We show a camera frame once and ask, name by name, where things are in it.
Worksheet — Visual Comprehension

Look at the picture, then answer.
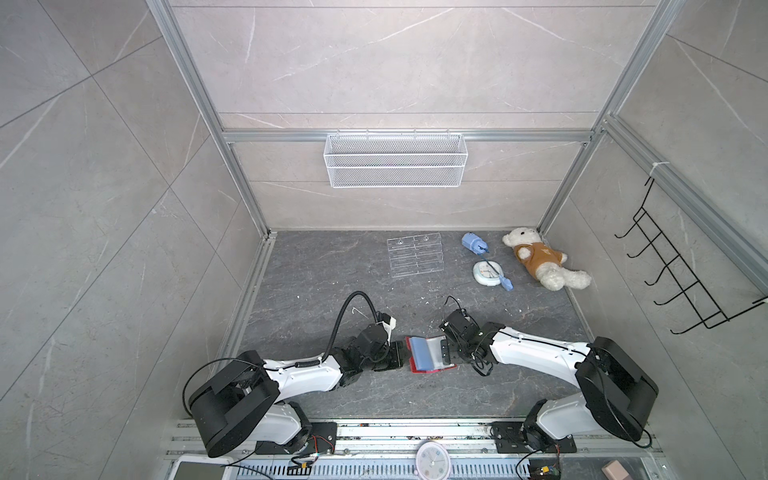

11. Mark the red card holder wallet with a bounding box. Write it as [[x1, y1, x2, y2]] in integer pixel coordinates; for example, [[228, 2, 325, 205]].
[[406, 335, 456, 374]]

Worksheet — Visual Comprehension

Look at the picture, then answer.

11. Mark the blue credit card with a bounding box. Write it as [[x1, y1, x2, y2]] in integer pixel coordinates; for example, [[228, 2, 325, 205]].
[[407, 337, 440, 373]]

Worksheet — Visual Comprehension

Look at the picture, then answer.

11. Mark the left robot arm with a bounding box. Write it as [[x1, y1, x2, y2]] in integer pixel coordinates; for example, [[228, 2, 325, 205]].
[[186, 316, 411, 458]]

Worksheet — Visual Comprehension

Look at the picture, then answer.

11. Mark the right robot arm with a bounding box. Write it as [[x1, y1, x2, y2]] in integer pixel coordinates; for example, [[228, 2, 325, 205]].
[[440, 308, 659, 451]]

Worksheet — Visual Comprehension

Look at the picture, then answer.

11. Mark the small blue brush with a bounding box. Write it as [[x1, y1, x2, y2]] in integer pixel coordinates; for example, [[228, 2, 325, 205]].
[[499, 276, 514, 291]]

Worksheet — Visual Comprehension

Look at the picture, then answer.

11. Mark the clear acrylic organizer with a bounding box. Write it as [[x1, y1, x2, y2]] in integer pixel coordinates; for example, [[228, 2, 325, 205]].
[[387, 233, 444, 278]]

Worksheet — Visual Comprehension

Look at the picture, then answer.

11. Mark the blue plastic bottle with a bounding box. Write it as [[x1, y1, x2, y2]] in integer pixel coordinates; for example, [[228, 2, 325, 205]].
[[461, 232, 488, 255]]

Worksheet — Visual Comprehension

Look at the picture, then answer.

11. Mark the white round clock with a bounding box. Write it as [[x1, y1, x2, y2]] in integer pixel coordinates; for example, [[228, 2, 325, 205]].
[[415, 441, 452, 480]]

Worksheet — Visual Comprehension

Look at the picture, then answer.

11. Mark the white teddy bear brown shirt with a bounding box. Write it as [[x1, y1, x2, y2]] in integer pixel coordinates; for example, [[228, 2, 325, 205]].
[[502, 227, 592, 291]]

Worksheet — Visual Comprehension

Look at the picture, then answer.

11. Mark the pink eraser block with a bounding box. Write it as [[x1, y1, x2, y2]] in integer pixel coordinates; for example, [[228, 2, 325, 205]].
[[602, 460, 632, 480]]

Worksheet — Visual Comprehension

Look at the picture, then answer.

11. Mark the white tablet device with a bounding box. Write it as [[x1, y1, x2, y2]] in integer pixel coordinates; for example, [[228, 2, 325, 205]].
[[169, 454, 237, 480]]

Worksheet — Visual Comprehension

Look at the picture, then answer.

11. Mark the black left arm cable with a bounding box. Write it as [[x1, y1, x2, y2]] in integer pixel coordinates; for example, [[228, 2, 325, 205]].
[[320, 290, 380, 364]]

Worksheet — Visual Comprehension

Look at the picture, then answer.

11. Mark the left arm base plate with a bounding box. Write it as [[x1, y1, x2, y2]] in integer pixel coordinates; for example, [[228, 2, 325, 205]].
[[255, 422, 338, 456]]

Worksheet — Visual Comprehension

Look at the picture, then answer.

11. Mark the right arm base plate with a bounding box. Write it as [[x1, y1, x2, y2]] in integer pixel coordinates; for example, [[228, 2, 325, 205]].
[[490, 421, 577, 454]]

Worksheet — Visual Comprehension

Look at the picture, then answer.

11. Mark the white wire mesh basket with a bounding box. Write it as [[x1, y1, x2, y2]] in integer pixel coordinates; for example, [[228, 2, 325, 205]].
[[323, 133, 469, 188]]

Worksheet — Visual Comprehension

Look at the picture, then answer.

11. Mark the black wall hook rack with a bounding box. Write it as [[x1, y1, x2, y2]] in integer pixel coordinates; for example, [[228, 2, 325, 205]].
[[614, 177, 767, 336]]

